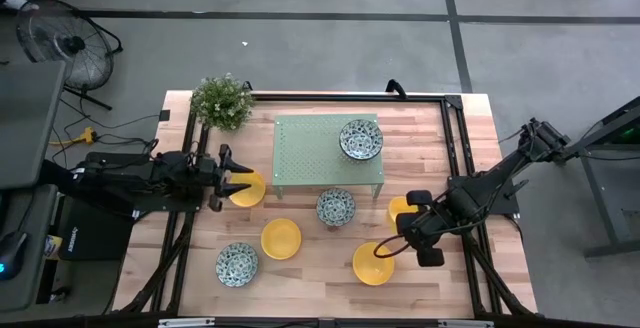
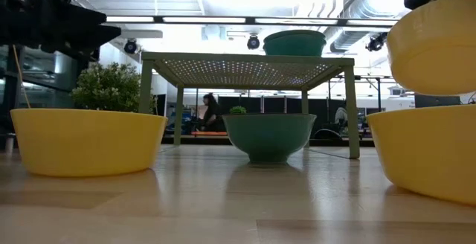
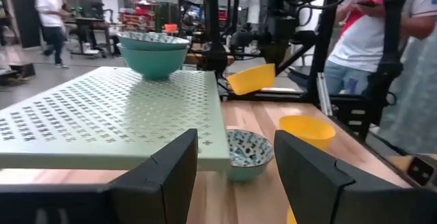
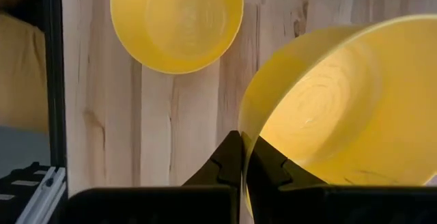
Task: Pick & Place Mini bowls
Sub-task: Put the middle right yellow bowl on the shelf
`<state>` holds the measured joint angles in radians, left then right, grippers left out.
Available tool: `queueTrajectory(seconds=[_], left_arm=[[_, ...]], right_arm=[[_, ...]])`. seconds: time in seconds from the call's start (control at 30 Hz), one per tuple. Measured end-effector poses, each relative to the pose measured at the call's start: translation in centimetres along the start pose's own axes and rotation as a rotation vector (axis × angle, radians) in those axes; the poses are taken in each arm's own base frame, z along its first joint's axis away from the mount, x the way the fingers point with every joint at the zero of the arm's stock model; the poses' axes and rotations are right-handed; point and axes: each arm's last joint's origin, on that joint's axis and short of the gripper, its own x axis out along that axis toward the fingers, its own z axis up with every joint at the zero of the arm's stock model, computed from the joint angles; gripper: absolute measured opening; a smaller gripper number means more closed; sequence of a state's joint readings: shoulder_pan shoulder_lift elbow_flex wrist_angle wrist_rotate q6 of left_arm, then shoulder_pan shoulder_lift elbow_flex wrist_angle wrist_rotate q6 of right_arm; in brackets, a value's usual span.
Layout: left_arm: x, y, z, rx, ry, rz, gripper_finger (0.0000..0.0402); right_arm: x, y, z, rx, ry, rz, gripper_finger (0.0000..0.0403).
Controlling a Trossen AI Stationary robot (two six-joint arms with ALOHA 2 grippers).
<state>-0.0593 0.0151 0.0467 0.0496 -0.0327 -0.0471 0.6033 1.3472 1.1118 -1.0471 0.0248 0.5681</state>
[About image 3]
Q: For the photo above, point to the teal patterned ceramic bowl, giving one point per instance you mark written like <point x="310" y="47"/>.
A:
<point x="249" y="155"/>
<point x="150" y="41"/>
<point x="153" y="63"/>

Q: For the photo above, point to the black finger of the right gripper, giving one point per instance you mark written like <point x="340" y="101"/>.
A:
<point x="273" y="53"/>

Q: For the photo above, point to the orange bucket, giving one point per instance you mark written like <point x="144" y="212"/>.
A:
<point x="170" y="28"/>

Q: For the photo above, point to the yellow plastic mini bowl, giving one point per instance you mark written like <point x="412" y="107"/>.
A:
<point x="251" y="79"/>
<point x="291" y="217"/>
<point x="307" y="128"/>

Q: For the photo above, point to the shelf with red items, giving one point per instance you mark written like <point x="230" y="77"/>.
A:
<point x="140" y="15"/>

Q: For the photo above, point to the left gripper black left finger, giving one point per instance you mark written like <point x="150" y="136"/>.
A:
<point x="160" y="190"/>

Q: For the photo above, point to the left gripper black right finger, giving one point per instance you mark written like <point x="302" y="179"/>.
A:
<point x="317" y="190"/>

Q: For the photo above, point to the green perforated metal stand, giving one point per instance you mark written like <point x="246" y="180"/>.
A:
<point x="102" y="114"/>

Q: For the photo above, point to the grey table-level camera box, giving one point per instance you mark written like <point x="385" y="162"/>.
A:
<point x="420" y="171"/>

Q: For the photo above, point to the black workbench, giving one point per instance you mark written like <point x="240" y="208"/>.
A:
<point x="88" y="20"/>

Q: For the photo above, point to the black phone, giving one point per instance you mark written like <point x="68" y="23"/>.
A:
<point x="368" y="3"/>

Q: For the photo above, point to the person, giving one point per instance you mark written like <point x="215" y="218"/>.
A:
<point x="49" y="5"/>
<point x="362" y="39"/>

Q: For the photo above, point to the silver aluminium bracket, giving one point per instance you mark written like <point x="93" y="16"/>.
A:
<point x="324" y="94"/>

